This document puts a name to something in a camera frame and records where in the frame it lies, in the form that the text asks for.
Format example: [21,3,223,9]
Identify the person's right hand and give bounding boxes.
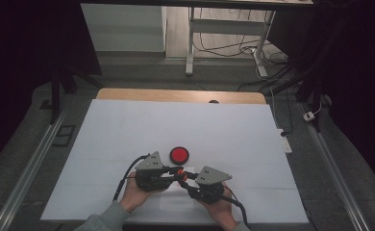
[195,189,240,231]

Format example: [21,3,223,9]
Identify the white power strip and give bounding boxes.
[277,128,293,154]

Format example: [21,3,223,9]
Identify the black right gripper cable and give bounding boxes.
[220,184,250,229]

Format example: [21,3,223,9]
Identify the black floor cables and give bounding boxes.
[193,8,294,92]

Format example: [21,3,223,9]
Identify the metal floor rail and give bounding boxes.
[299,101,371,231]
[0,107,68,231]

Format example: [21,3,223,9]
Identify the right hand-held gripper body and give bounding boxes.
[187,165,234,205]

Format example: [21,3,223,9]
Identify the black stand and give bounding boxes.
[268,57,326,133]
[48,62,105,125]

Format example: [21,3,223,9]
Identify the white table cover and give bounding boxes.
[40,98,309,224]

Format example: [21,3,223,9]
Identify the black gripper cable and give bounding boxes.
[112,153,152,202]
[220,184,250,229]

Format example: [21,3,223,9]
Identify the grey cabinet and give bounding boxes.
[80,3,168,53]

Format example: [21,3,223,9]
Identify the white paper sheet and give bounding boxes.
[159,167,196,212]

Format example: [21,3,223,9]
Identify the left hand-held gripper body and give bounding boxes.
[134,151,174,193]

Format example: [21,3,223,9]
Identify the white desk frame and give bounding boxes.
[185,6,277,79]

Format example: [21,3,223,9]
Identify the round red ink pad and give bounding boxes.
[169,146,190,167]

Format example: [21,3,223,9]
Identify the person's left hand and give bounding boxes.
[119,177,168,214]

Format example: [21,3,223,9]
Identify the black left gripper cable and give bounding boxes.
[112,153,152,202]

